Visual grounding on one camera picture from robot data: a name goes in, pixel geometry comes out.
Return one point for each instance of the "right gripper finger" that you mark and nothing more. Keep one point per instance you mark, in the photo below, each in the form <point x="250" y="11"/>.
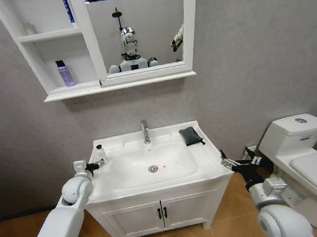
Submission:
<point x="228" y="163"/>
<point x="253" y="157"/>

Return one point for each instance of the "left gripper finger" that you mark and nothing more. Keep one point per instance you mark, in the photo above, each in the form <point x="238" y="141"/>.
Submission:
<point x="101" y="161"/>
<point x="103" y="165"/>

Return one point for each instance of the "small clear black-capped cleanser bottle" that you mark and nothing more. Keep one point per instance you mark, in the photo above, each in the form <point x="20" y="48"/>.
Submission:
<point x="101" y="154"/>

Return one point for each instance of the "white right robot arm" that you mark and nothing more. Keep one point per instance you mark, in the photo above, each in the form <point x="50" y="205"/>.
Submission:
<point x="281" y="216"/>

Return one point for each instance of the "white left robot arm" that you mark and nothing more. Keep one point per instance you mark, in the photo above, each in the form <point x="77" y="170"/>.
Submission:
<point x="58" y="228"/>

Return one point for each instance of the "dark folded towel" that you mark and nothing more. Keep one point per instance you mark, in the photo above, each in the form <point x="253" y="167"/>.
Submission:
<point x="191" y="136"/>

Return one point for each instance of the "white ceramic washbasin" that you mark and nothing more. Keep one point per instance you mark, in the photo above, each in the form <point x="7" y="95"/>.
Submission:
<point x="151" y="162"/>

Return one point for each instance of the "white vanity cabinet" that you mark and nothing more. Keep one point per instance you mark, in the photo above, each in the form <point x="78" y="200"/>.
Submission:
<point x="162" y="210"/>

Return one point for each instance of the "purple black-capped shampoo bottle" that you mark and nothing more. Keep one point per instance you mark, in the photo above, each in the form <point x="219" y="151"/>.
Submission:
<point x="65" y="73"/>

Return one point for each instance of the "framed cabinet mirror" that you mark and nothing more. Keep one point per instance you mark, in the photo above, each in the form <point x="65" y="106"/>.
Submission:
<point x="139" y="20"/>

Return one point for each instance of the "chrome sink drain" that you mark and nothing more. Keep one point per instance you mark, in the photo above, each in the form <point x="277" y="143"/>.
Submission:
<point x="153" y="168"/>

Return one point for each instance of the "chrome faucet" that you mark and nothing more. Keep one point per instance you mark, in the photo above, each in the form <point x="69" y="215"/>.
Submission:
<point x="145" y="131"/>

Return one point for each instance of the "white toilet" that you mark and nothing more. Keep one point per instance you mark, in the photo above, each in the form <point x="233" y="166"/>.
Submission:
<point x="313" y="158"/>

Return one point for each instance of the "chrome toilet flush button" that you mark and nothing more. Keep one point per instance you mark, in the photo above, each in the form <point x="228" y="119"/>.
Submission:
<point x="300" y="120"/>

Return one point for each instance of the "small clear glass bottle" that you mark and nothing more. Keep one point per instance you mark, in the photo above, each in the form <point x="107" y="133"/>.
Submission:
<point x="29" y="27"/>

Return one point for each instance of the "blue and white tube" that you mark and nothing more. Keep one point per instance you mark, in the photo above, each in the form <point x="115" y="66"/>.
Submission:
<point x="65" y="6"/>

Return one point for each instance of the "white wall cabinet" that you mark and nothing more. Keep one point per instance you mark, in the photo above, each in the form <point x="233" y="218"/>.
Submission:
<point x="50" y="42"/>

